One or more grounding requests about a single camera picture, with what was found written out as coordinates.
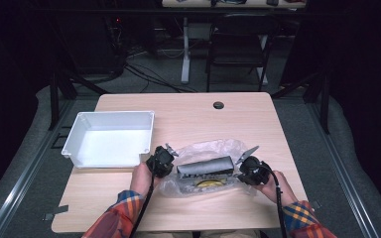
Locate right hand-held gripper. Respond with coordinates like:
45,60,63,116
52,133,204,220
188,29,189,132
234,145,273,186

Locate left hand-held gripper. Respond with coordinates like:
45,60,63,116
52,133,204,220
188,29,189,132
145,142,180,179

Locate grey rectangular box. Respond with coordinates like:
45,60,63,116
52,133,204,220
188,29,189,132
176,155,235,179

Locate clear smiley-face plastic bag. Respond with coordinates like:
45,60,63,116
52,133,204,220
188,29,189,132
159,138,258,199

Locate person's left hand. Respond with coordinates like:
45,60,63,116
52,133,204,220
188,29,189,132
129,161,162,200

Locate person's right hand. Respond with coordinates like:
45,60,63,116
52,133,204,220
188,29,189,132
253,170,300,208

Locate white plastic bin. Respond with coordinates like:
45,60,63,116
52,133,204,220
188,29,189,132
61,110,156,170

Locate black metal stand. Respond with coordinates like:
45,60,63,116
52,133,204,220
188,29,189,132
47,69,111,132
271,67,332,135

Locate grey tape strip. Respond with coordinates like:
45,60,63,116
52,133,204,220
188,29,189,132
42,204,70,222

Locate white desk leg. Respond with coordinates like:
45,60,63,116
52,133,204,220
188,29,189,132
181,16,191,84

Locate black folding chair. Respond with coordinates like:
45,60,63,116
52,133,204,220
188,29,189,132
205,13,282,92

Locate right hand-held gripper black cable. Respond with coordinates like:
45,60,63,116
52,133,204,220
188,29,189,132
261,162,290,238

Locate hand-held gripper black cable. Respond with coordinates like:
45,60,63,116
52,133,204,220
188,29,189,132
129,172,157,238
261,162,290,238

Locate left hand-held gripper black cable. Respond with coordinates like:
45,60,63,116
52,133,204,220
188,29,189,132
129,172,157,238

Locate black floor cables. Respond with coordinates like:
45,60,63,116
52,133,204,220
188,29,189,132
123,49,197,94

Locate metal floor rail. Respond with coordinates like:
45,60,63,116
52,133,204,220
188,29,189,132
306,98,381,238
0,98,77,238

